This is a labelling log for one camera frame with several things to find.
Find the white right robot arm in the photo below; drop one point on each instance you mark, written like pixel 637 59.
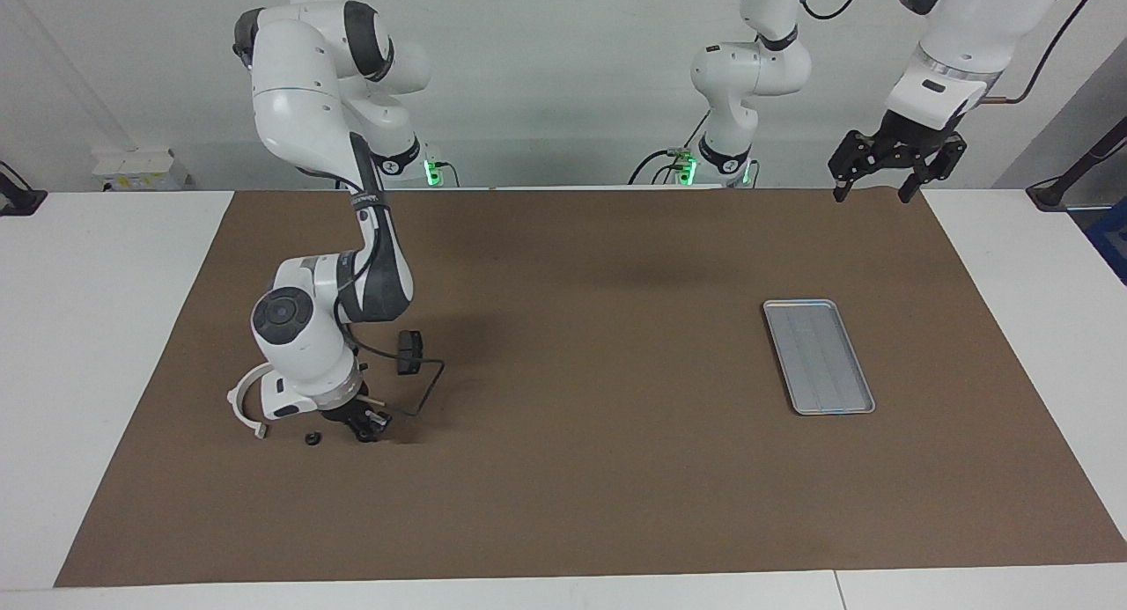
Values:
pixel 290 126

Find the brown table mat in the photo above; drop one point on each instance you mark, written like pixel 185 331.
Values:
pixel 563 504

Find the silver metal tray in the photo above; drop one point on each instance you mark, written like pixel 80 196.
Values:
pixel 819 359

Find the white semicircular bracket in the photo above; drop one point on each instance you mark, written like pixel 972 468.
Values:
pixel 232 405

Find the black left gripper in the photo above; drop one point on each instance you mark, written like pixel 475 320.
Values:
pixel 907 142

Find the rectangular dark brake pad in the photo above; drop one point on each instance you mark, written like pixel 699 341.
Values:
pixel 409 353

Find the white box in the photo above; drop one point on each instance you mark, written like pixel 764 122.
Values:
pixel 141 170

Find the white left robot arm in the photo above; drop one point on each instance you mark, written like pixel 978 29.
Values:
pixel 748 73

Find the black angled stand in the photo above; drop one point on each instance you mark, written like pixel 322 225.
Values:
pixel 1052 194

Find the blue crate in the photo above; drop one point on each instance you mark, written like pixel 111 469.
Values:
pixel 1111 240

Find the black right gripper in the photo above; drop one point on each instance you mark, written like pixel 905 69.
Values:
pixel 343 411

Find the black clamp stand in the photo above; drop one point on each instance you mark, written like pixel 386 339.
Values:
pixel 19 201

